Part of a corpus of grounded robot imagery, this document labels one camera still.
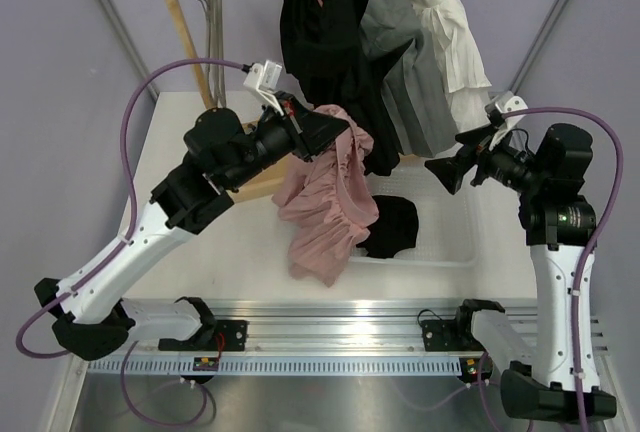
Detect aluminium mounting rail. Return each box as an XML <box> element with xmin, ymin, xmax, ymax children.
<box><xmin>67</xmin><ymin>299</ymin><xmax>609</xmax><ymax>358</ymax></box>

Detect grey pleated skirt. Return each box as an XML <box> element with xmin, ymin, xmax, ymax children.
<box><xmin>359</xmin><ymin>0</ymin><xmax>457</xmax><ymax>158</ymax></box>

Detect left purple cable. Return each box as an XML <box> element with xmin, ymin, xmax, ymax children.
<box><xmin>16</xmin><ymin>59</ymin><xmax>251</xmax><ymax>426</ymax></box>

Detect white perforated plastic basket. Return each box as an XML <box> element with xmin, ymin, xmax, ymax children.
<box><xmin>349</xmin><ymin>158</ymin><xmax>477</xmax><ymax>268</ymax></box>

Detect pink pleated skirt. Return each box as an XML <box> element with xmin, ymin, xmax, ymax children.
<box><xmin>272</xmin><ymin>105</ymin><xmax>379</xmax><ymax>287</ymax></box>

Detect purple cable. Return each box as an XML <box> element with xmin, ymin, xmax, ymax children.
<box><xmin>394</xmin><ymin>107</ymin><xmax>626</xmax><ymax>432</ymax></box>
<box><xmin>16</xmin><ymin>59</ymin><xmax>251</xmax><ymax>426</ymax></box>

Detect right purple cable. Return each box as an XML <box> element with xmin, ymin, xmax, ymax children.
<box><xmin>394</xmin><ymin>107</ymin><xmax>626</xmax><ymax>432</ymax></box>

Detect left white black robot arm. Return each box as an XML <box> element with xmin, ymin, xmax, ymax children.
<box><xmin>34</xmin><ymin>93</ymin><xmax>349</xmax><ymax>361</ymax></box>

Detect white slotted cable duct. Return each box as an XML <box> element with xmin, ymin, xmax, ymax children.
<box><xmin>88</xmin><ymin>355</ymin><xmax>462</xmax><ymax>377</ymax></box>

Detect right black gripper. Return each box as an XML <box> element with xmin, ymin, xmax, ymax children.
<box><xmin>426</xmin><ymin>122</ymin><xmax>548</xmax><ymax>196</ymax></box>

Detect large black skirt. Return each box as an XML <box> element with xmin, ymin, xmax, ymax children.
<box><xmin>280</xmin><ymin>0</ymin><xmax>399</xmax><ymax>176</ymax></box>

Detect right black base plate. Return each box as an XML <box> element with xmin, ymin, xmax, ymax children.
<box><xmin>419</xmin><ymin>318</ymin><xmax>484</xmax><ymax>352</ymax></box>

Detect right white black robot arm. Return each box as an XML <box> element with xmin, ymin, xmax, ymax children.
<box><xmin>425</xmin><ymin>123</ymin><xmax>617</xmax><ymax>425</ymax></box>

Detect white ruffled skirt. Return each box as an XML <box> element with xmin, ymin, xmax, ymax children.
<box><xmin>410</xmin><ymin>0</ymin><xmax>492</xmax><ymax>132</ymax></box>

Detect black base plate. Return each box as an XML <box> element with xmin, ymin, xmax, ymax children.
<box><xmin>419</xmin><ymin>318</ymin><xmax>484</xmax><ymax>352</ymax></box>
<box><xmin>158</xmin><ymin>320</ymin><xmax>249</xmax><ymax>352</ymax></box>

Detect small black skirt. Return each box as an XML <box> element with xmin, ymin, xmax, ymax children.
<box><xmin>357</xmin><ymin>195</ymin><xmax>419</xmax><ymax>259</ymax></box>

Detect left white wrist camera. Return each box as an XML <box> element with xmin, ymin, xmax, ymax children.
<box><xmin>243</xmin><ymin>60</ymin><xmax>283</xmax><ymax>115</ymax></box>

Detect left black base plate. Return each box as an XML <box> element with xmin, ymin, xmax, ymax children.
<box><xmin>158</xmin><ymin>320</ymin><xmax>249</xmax><ymax>352</ymax></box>

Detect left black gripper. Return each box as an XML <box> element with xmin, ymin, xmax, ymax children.
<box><xmin>224</xmin><ymin>91</ymin><xmax>349</xmax><ymax>191</ymax></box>

